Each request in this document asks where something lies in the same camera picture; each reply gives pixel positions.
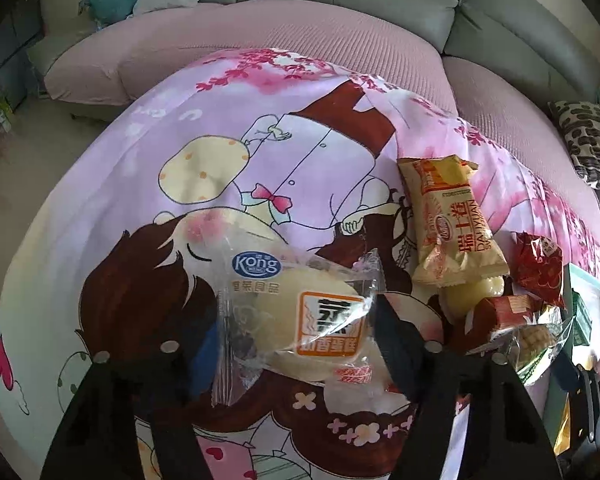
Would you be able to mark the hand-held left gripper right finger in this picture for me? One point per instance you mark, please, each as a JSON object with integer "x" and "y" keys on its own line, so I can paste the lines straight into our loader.
{"x": 400, "y": 350}

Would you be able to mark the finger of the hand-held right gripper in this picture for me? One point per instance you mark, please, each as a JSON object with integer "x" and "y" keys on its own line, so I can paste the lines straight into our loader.
{"x": 566, "y": 375}

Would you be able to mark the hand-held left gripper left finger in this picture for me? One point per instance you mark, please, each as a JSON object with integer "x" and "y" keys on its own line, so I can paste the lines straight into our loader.
{"x": 202, "y": 365}

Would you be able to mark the orange yellow bread packet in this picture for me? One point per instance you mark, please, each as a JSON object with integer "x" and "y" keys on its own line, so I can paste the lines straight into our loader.
{"x": 565, "y": 425}

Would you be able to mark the clear cookie packet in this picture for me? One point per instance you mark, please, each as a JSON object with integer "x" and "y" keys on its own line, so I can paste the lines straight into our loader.
{"x": 532, "y": 347}

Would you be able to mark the green white snack packet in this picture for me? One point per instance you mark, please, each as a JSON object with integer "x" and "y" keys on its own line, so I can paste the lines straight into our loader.
{"x": 580, "y": 320}

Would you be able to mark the red brown biscuit packet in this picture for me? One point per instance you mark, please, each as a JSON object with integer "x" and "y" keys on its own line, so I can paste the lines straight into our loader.
{"x": 510, "y": 312}

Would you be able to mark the clear pale bread packet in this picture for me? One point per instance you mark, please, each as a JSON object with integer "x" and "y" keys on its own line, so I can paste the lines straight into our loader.
{"x": 467, "y": 297}

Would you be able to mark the teal shallow cardboard box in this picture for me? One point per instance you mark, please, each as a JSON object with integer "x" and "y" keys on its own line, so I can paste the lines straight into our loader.
{"x": 592, "y": 282}

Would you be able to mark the clear steamed cake packet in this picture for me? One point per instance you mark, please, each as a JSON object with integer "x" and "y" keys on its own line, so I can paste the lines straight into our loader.
{"x": 300, "y": 320}

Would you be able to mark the red snack packet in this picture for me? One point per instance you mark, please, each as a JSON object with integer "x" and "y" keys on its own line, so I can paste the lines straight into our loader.
{"x": 537, "y": 265}

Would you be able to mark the pale yellow bread packet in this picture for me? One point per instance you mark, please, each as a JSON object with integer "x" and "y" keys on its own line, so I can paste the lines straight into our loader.
{"x": 450, "y": 220}

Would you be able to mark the pink cartoon printed blanket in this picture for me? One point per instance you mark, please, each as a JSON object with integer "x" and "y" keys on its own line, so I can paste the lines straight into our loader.
{"x": 130, "y": 160}

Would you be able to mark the black white patterned pillow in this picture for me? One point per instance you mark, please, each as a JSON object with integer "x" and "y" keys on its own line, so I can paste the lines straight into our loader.
{"x": 590, "y": 135}

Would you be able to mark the blue storage cabinet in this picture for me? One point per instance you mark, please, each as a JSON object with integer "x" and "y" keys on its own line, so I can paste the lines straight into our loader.
{"x": 15, "y": 45}

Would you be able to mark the teal plush toy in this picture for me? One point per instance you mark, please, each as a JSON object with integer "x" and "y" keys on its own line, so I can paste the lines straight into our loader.
{"x": 110, "y": 0}

